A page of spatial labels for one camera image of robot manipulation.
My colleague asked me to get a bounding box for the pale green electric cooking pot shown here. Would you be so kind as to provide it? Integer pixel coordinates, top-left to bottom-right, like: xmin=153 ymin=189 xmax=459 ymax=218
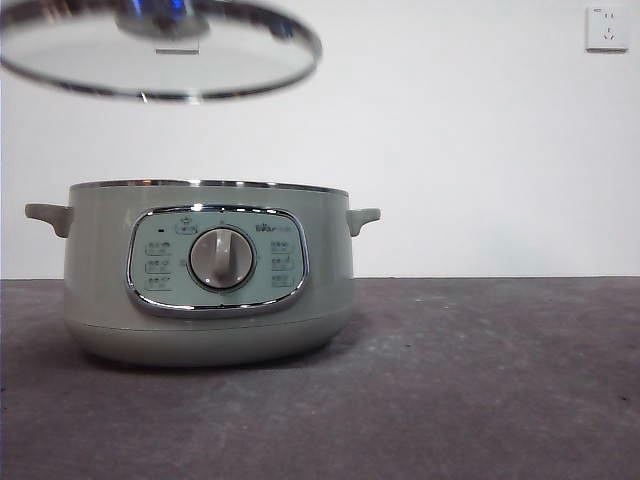
xmin=24 ymin=178 xmax=382 ymax=369

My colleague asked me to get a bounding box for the glass lid with green knob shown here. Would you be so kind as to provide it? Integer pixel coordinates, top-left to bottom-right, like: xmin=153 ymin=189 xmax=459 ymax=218
xmin=0 ymin=0 xmax=323 ymax=103

